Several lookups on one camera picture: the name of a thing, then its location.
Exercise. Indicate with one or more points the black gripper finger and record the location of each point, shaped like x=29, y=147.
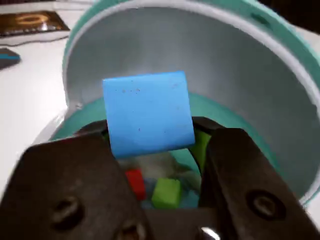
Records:
x=62, y=187
x=250, y=175

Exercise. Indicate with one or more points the red lego block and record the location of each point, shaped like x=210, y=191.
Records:
x=136, y=182

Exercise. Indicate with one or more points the green lego block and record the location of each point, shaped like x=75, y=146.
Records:
x=166, y=192

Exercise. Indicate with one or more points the blue lego block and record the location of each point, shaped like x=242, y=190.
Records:
x=150, y=112

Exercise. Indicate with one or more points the teal whale-shaped bin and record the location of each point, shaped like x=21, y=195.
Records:
x=225, y=75

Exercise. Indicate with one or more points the black box with blue stripe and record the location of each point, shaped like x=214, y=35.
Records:
x=7, y=57

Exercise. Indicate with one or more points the dark brown patterned box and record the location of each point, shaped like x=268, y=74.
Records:
x=30, y=23

